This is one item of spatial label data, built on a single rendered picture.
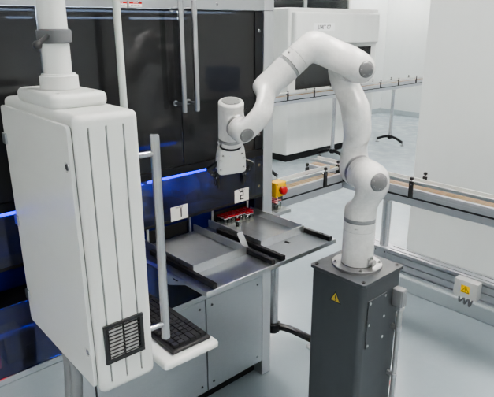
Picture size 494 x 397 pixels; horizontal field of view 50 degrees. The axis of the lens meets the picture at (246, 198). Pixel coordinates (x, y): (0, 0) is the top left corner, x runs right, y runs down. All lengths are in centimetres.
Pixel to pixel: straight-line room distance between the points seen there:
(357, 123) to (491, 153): 156
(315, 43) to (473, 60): 168
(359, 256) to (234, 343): 91
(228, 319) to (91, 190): 141
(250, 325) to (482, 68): 190
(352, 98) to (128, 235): 92
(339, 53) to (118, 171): 84
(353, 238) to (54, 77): 117
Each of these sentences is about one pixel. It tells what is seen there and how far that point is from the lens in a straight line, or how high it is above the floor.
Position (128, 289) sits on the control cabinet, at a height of 108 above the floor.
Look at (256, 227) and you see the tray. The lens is 237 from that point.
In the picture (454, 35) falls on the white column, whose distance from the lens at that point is 338.
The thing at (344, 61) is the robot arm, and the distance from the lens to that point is 178.
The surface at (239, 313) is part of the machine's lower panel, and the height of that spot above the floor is 42.
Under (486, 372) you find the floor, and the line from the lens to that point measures 320.
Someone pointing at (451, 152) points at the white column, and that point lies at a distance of 343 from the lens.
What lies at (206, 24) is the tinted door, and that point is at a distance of 215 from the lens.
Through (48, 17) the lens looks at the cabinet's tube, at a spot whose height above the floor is 176.
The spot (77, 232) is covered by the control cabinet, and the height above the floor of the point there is 127.
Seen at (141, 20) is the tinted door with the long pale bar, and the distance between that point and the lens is 199.
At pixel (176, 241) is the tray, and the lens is 224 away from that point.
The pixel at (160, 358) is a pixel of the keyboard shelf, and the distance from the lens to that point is 166.
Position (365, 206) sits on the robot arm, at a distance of 195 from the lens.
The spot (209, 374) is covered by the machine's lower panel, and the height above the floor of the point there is 18.
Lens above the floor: 174
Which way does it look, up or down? 18 degrees down
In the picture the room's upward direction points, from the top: straight up
